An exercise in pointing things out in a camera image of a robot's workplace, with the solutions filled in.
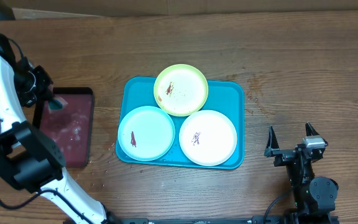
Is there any teal plastic serving tray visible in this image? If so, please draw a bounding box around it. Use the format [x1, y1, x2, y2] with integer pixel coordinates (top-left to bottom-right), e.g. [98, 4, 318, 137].
[119, 77, 245, 170]

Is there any black tray with red water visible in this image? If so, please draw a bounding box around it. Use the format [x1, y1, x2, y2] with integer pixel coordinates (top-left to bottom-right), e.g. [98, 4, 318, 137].
[33, 87, 94, 168]

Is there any brown cardboard backdrop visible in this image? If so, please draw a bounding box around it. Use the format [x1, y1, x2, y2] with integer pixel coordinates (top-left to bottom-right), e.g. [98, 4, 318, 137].
[0, 0, 358, 19]

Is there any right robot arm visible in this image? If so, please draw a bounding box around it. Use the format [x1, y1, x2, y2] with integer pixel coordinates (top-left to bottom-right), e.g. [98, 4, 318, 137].
[262, 123, 339, 223]

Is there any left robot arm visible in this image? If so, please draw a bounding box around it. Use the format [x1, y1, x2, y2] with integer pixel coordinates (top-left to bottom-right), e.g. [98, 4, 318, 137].
[0, 34, 121, 223]

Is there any green scrubbing sponge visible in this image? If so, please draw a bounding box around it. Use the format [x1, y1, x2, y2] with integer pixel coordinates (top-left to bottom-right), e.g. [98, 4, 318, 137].
[48, 96, 68, 111]

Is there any white plate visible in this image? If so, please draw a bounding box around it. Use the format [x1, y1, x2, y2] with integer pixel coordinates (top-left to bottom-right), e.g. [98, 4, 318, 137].
[179, 110, 237, 167]

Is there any yellow-green plate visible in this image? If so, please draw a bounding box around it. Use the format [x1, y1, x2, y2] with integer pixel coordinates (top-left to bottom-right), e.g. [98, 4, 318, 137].
[153, 64, 209, 116]

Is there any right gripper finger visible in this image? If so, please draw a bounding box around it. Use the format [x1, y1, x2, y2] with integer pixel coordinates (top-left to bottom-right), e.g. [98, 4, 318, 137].
[305, 122, 319, 136]
[264, 125, 280, 157]

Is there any light blue plate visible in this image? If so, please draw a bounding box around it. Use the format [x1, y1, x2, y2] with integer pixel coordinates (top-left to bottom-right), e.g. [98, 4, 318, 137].
[117, 106, 175, 162]

